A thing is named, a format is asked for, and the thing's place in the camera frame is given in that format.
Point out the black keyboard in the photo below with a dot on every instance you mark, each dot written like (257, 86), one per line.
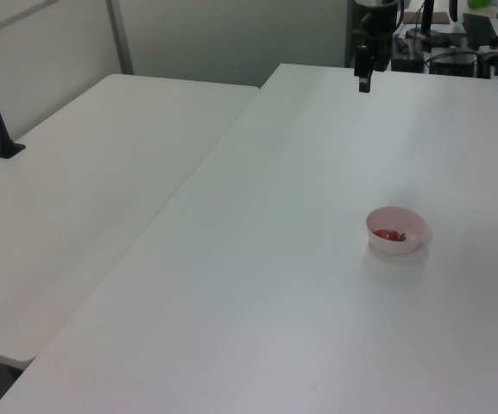
(478, 29)

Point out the brown desk pad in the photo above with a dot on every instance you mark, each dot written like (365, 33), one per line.
(425, 18)

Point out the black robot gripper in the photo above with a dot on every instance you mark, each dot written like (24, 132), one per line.
(380, 21)

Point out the pink plastic bowl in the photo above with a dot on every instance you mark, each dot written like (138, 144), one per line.
(396, 246)

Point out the black monitor stand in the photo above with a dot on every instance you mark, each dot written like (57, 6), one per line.
(426, 30)

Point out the black electronics box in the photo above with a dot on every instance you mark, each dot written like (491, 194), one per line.
(407, 56)

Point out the green object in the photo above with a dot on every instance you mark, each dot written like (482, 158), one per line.
(478, 3)

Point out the red strawberry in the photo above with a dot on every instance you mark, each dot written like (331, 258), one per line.
(387, 235)

